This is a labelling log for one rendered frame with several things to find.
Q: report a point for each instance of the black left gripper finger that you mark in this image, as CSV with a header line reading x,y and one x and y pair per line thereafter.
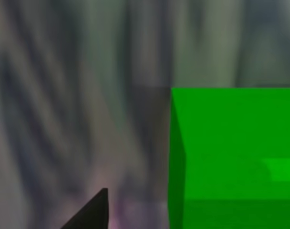
x,y
93,213

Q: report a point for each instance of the green block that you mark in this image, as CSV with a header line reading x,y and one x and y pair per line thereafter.
x,y
235,157

